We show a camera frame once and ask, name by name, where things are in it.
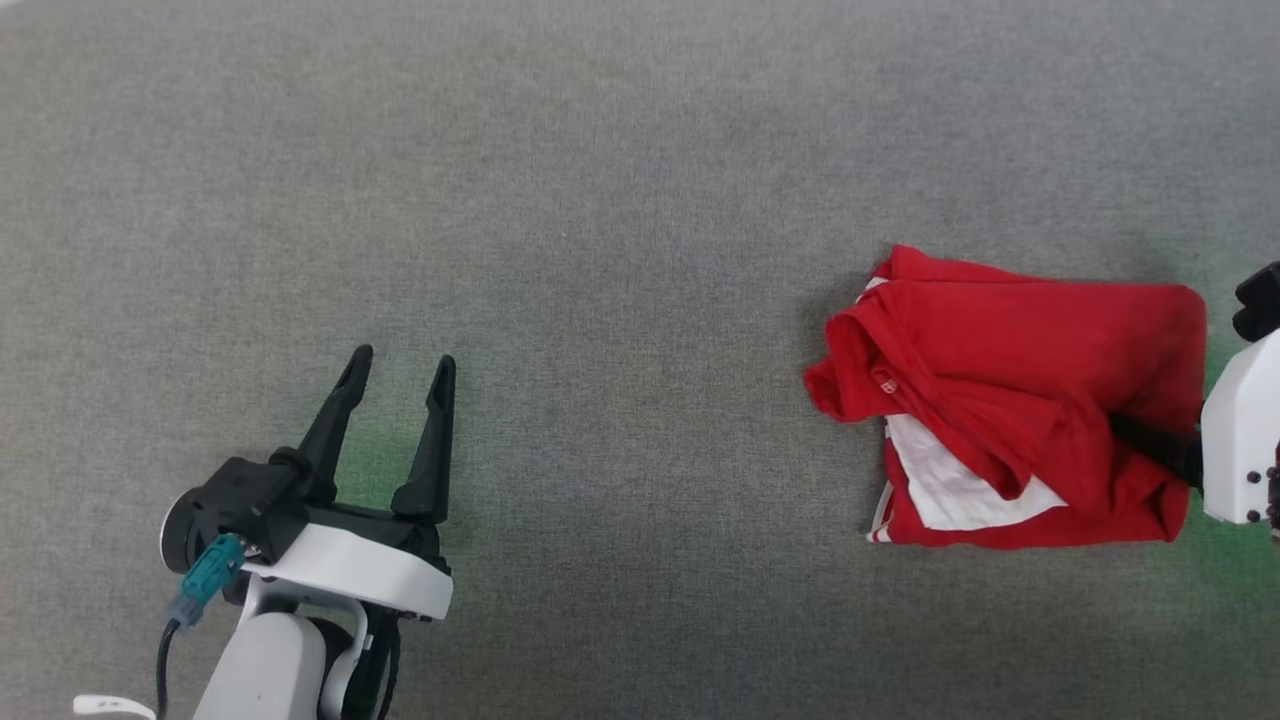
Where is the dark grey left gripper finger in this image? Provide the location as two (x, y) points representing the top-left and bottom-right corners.
(268, 344), (375, 504)
(390, 354), (458, 525)

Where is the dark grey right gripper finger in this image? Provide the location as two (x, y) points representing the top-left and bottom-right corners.
(1108, 412), (1205, 493)

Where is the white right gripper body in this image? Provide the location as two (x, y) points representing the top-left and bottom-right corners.
(1200, 328), (1280, 528)

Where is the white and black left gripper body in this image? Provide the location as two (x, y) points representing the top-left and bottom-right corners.
(240, 498), (455, 623)

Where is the red and white shirt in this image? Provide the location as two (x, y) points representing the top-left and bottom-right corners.
(803, 244), (1209, 551)

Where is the white label tag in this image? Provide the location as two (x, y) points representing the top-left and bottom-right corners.
(72, 694), (158, 720)

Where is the grey fabric sofa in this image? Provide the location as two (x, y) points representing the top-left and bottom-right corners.
(0, 0), (1280, 720)

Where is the black cable with teal connector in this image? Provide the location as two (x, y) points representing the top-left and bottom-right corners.
(155, 533), (249, 720)

